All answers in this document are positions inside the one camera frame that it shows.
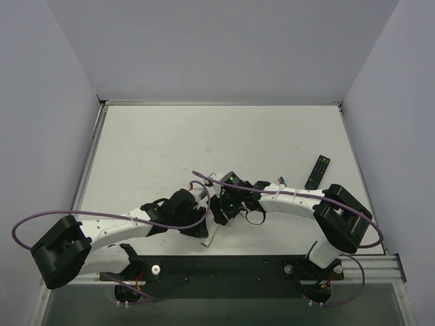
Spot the white remote control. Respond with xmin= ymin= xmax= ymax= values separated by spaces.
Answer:
xmin=201 ymin=223 xmax=220 ymax=248

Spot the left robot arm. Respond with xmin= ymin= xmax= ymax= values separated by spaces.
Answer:
xmin=31 ymin=188 xmax=210 ymax=289

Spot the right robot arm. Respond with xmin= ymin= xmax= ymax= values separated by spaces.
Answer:
xmin=205 ymin=172 xmax=373 ymax=269

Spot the black tv remote control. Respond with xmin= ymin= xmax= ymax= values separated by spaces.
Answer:
xmin=304 ymin=155 xmax=330 ymax=190

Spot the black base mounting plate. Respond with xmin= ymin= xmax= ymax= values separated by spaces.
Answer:
xmin=115 ymin=255 xmax=344 ymax=300

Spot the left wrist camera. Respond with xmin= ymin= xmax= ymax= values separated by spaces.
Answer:
xmin=189 ymin=186 xmax=207 ymax=205

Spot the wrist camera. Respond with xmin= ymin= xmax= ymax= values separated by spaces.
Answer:
xmin=206 ymin=173 xmax=224 ymax=185
xmin=189 ymin=186 xmax=207 ymax=205

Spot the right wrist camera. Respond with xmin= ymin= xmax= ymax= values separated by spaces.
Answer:
xmin=206 ymin=173 xmax=224 ymax=185

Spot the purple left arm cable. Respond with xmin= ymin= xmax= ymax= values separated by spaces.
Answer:
xmin=12 ymin=180 xmax=211 ymax=303

